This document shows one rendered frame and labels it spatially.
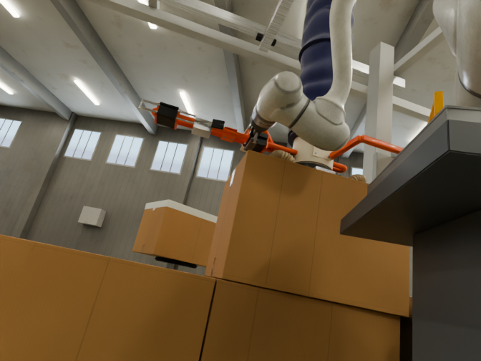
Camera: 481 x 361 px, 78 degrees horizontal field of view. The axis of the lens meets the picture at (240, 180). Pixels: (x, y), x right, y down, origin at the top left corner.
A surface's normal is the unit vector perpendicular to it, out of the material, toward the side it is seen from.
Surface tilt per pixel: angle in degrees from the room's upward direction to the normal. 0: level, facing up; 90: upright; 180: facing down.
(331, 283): 90
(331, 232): 90
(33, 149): 90
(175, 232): 90
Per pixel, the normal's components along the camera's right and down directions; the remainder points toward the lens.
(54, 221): -0.08, -0.34
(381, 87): 0.26, -0.27
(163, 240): 0.65, -0.13
